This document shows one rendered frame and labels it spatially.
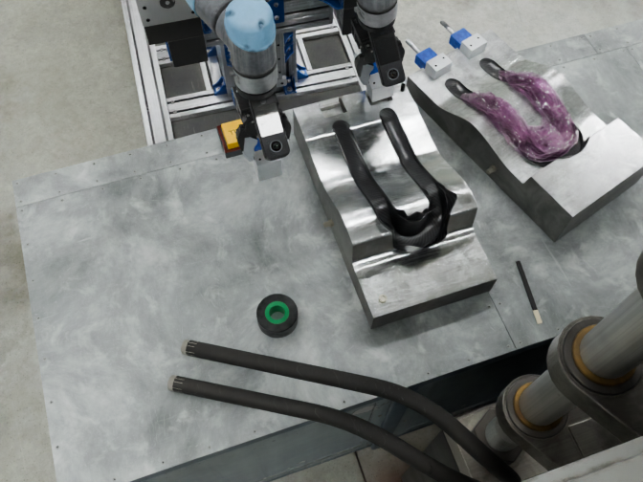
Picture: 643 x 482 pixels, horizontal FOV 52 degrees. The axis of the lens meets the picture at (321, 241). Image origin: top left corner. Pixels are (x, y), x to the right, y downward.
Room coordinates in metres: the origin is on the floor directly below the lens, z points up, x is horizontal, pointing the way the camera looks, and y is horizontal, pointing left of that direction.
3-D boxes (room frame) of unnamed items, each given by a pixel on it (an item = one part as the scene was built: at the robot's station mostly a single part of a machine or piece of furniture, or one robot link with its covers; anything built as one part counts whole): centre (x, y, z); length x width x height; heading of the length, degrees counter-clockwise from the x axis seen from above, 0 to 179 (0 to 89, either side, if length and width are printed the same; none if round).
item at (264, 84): (0.77, 0.13, 1.17); 0.08 x 0.08 x 0.05
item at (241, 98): (0.78, 0.13, 1.09); 0.09 x 0.08 x 0.12; 21
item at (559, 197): (0.94, -0.44, 0.86); 0.50 x 0.26 x 0.11; 38
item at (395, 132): (0.75, -0.14, 0.92); 0.35 x 0.16 x 0.09; 21
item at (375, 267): (0.73, -0.14, 0.87); 0.50 x 0.26 x 0.14; 21
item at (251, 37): (0.77, 0.13, 1.25); 0.09 x 0.08 x 0.11; 40
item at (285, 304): (0.47, 0.08, 0.82); 0.08 x 0.08 x 0.04
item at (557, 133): (0.94, -0.43, 0.90); 0.26 x 0.18 x 0.08; 38
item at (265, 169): (0.79, 0.13, 0.93); 0.13 x 0.05 x 0.05; 21
